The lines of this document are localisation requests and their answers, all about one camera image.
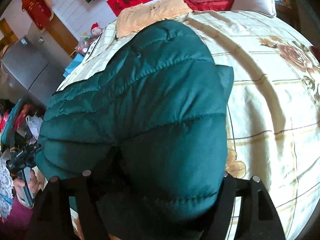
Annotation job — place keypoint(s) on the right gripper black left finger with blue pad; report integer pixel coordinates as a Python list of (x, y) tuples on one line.
[(52, 216)]

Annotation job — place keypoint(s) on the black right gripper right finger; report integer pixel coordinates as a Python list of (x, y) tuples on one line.
[(258, 218)]

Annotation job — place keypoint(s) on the dark green puffer jacket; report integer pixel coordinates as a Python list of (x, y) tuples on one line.
[(154, 124)]

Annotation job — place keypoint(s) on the person's left hand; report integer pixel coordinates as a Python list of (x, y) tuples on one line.
[(33, 185)]

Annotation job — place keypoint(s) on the grey refrigerator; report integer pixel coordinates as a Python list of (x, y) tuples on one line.
[(33, 67)]

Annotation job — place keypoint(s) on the blue box beside bed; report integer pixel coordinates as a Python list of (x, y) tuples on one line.
[(73, 64)]

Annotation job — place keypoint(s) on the plush doll with red hat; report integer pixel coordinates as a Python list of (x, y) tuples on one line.
[(86, 40)]

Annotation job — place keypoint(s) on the dark red velvet cloth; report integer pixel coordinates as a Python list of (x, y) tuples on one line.
[(316, 52)]

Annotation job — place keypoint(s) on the orange fringed pillow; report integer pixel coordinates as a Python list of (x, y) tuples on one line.
[(134, 19)]

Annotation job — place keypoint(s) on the red heart-shaped cushion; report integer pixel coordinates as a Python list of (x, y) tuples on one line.
[(206, 5)]

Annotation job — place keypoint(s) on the red hanging wall decoration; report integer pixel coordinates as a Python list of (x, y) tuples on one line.
[(39, 12)]

